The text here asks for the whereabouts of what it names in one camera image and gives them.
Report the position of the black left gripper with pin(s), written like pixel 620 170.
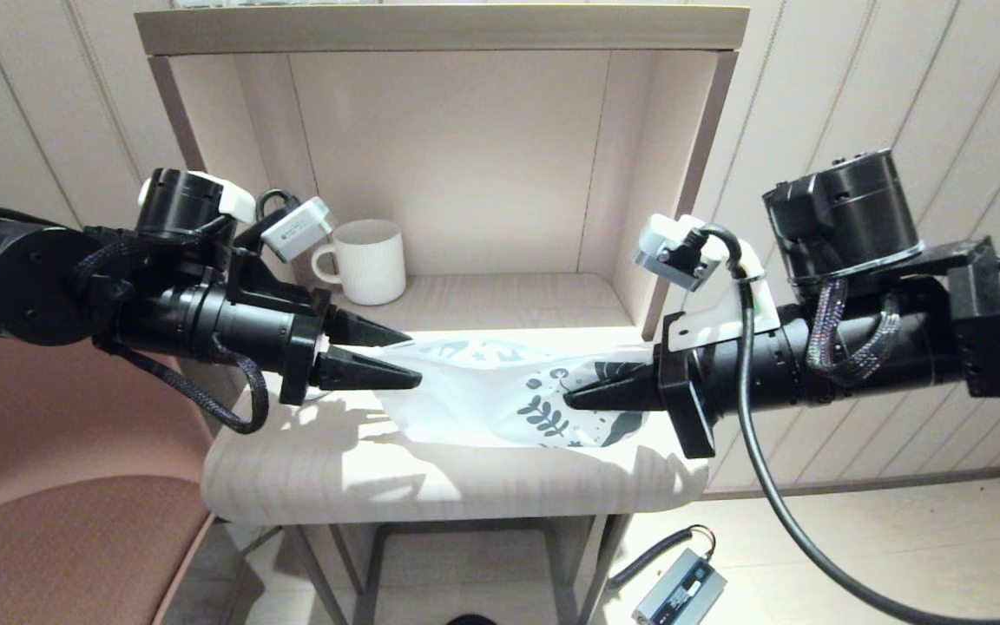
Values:
pixel 248 325

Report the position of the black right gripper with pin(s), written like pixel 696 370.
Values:
pixel 752 373

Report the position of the white floral zipper pouch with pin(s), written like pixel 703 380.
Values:
pixel 483 399

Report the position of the white ribbed mug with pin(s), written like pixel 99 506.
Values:
pixel 370 259

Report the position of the light wooden desk with hutch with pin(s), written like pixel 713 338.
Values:
pixel 465 174

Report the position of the grey power adapter box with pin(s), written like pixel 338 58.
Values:
pixel 678 595

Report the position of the black rounded robot part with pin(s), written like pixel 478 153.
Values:
pixel 470 621

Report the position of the brown pink chair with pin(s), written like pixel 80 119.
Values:
pixel 57 521

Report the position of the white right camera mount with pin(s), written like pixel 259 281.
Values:
pixel 721 325

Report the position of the black left camera bracket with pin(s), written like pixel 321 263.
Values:
pixel 266 273

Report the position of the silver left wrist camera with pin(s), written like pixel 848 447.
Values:
pixel 296 230

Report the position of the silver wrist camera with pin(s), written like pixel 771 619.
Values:
pixel 296 230
pixel 674 252

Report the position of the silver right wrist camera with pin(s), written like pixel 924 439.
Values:
pixel 674 252

